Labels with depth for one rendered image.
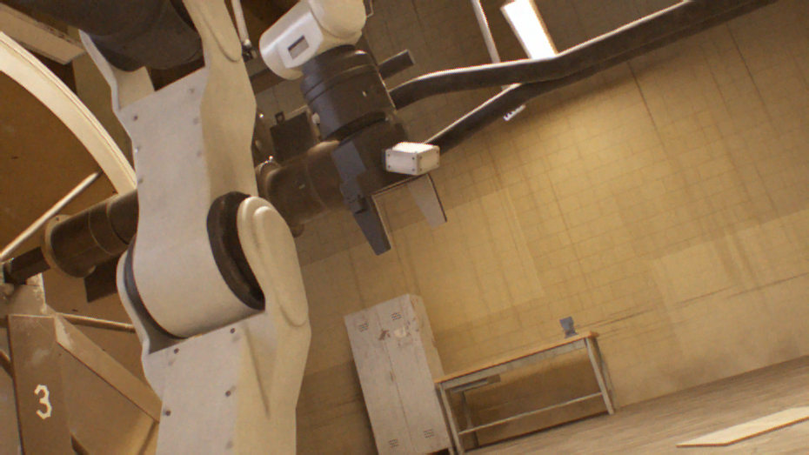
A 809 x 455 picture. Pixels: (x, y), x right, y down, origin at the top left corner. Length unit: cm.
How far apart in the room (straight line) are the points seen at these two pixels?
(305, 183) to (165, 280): 49
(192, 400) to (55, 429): 90
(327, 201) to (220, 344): 50
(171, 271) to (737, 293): 856
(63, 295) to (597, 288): 733
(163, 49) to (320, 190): 40
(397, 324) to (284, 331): 805
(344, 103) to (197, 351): 31
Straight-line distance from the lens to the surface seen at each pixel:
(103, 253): 156
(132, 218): 148
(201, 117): 90
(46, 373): 170
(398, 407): 886
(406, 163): 75
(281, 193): 128
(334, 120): 78
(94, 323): 217
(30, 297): 177
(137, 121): 96
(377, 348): 894
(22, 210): 274
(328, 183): 123
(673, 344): 913
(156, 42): 97
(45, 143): 255
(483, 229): 959
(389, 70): 130
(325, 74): 79
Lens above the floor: 37
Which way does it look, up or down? 17 degrees up
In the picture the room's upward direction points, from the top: 16 degrees counter-clockwise
